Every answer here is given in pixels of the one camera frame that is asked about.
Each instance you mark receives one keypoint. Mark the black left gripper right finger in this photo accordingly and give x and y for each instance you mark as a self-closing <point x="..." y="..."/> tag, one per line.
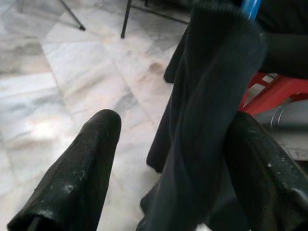
<point x="269" y="187"/>

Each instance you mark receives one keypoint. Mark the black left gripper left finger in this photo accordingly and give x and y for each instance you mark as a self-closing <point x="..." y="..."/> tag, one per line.
<point x="72" y="180"/>

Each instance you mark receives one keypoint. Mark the black garment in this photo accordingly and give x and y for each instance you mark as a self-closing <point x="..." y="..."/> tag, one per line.
<point x="204" y="96"/>

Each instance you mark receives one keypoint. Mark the blue plastic hanger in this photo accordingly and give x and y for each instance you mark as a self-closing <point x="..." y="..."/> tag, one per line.
<point x="250" y="9"/>

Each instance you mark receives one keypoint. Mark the red plastic stool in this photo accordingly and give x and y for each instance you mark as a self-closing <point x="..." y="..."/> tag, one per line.
<point x="272" y="96"/>

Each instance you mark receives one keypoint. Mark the pink marble folding table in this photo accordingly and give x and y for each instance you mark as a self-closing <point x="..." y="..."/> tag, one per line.
<point x="125" y="21"/>

